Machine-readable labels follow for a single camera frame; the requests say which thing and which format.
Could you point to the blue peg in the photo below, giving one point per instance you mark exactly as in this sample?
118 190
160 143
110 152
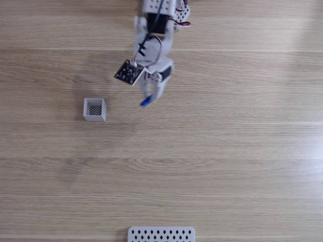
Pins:
146 101

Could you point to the white lattice crate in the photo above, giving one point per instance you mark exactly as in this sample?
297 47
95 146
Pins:
94 109

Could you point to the black camera circuit board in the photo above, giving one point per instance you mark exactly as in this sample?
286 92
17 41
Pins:
128 72

